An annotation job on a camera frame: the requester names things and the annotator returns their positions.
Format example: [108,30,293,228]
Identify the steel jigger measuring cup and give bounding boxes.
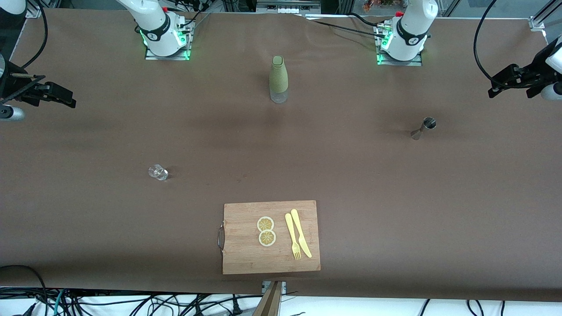
[411,117,437,141]

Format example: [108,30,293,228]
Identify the clear glass cup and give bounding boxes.
[148,164,169,181]

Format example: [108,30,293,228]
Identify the orange patterned packet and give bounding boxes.
[362,0,396,11]

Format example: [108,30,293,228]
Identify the brown table mat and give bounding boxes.
[0,9,562,303]

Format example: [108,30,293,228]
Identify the green sleeved glass bottle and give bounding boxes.
[269,55,289,104]

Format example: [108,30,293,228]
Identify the white power strip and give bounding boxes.
[257,0,321,14]

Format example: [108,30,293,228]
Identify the wooden cutting board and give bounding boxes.
[217,200,321,275]

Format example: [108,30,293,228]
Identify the yellow plastic knife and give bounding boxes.
[290,209,313,259]

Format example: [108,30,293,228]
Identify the yellow plastic fork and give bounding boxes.
[285,213,302,260]

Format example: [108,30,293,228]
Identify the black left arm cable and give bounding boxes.
[473,0,503,82]

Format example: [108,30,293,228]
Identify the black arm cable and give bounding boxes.
[21,0,48,69]
[473,0,503,82]

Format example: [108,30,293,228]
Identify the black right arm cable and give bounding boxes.
[21,0,48,69]

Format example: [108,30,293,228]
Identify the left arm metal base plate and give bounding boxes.
[377,22,423,66]

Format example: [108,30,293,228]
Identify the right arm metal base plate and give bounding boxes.
[145,20,190,61]

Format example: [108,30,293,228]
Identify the black base cable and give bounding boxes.
[307,13,387,38]

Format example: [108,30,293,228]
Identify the black looped cable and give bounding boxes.
[0,265,48,316]

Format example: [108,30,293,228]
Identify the wooden post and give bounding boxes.
[252,281,284,316]

